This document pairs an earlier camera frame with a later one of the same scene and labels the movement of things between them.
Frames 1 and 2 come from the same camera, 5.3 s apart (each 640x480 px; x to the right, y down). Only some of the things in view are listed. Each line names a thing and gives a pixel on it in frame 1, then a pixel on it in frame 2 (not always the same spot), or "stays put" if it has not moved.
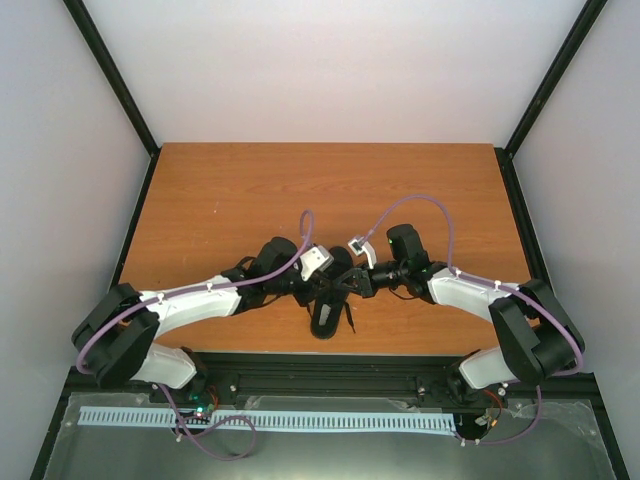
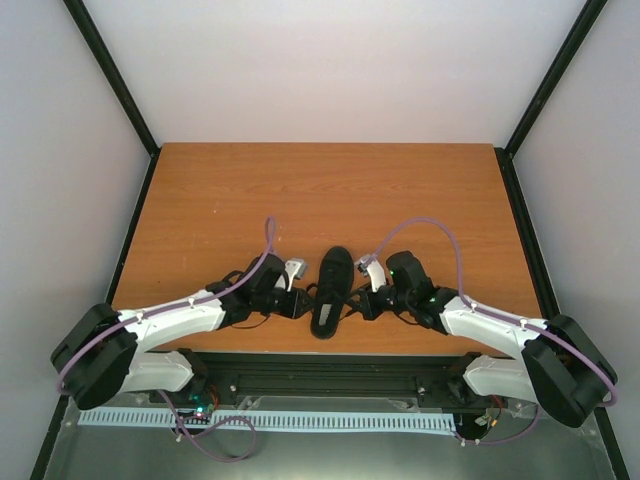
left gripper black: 310,294 → 295,308
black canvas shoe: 332,293 stays put
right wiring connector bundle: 490,419 stays put
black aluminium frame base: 143,416 stays put
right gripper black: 363,274 → 367,306
